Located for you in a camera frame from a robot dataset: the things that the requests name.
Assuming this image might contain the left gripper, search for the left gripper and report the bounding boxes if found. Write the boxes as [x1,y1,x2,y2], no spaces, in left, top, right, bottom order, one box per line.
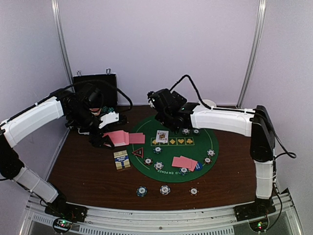
[68,106,115,149]

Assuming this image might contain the red playing card deck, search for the red playing card deck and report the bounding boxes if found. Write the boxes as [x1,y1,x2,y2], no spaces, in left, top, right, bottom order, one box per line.
[103,130,130,147]

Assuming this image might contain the face up king card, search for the face up king card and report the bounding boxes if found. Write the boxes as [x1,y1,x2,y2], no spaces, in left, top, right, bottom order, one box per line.
[156,130,169,143]

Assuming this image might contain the red card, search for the red card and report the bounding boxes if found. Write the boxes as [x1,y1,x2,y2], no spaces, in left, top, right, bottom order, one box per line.
[129,133,145,144]
[172,157,193,169]
[179,156,198,171]

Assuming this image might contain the blue tan chip stack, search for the blue tan chip stack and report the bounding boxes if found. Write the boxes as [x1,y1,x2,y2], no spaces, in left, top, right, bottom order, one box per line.
[159,185,171,195]

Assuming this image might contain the green blue chip stack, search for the green blue chip stack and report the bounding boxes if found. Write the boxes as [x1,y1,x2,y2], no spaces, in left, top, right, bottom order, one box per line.
[136,186,148,197]

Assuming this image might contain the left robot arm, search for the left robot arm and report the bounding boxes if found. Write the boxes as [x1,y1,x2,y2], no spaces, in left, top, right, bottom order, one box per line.
[0,81,126,217]

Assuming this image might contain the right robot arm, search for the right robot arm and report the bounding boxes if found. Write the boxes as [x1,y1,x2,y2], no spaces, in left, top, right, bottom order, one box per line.
[147,88,282,216]

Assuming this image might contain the teal chip row in case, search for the teal chip row in case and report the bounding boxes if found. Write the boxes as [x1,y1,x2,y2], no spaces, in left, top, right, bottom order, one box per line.
[101,106,115,114]

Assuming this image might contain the white ceramic upper bowl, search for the white ceramic upper bowl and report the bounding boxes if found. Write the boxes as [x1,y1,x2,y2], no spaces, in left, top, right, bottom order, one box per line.
[203,99,217,108]

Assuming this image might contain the black poker chip case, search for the black poker chip case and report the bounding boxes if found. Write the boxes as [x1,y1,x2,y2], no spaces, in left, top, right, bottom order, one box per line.
[66,69,118,135]

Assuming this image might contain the gold card deck box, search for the gold card deck box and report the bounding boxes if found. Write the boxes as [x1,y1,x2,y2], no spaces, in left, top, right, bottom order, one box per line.
[113,150,131,170]

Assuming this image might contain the green round poker mat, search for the green round poker mat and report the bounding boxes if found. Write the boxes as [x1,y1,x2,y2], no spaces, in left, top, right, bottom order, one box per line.
[127,116,219,183]

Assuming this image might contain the black red triangle token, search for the black red triangle token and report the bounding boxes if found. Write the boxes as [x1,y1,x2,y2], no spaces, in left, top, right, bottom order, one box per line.
[132,147,144,159]

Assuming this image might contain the blue round blind button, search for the blue round blind button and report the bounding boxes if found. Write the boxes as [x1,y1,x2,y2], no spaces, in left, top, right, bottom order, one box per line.
[195,162,203,171]

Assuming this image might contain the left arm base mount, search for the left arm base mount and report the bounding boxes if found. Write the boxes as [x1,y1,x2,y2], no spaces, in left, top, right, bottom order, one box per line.
[45,203,88,223]

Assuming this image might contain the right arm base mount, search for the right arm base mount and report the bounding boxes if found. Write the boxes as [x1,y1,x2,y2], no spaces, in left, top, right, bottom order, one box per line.
[234,203,276,222]

